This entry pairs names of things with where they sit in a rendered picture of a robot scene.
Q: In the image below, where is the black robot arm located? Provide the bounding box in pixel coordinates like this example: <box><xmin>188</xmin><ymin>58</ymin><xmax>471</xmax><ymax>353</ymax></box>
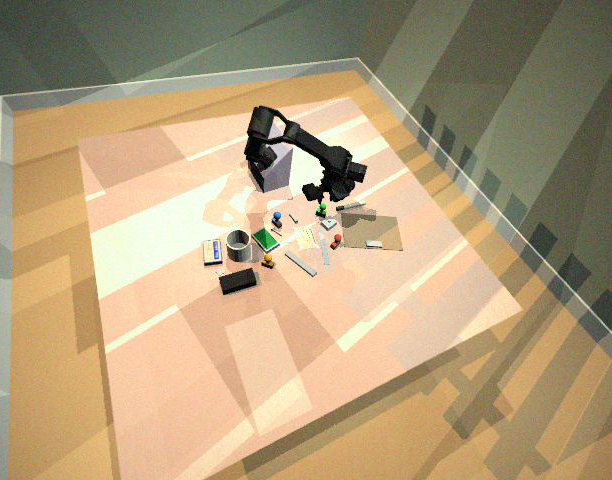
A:
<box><xmin>244</xmin><ymin>106</ymin><xmax>368</xmax><ymax>203</ymax></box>

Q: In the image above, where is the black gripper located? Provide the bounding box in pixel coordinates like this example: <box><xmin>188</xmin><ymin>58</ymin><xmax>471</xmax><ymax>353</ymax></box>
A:
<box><xmin>302</xmin><ymin>170</ymin><xmax>355</xmax><ymax>205</ymax></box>

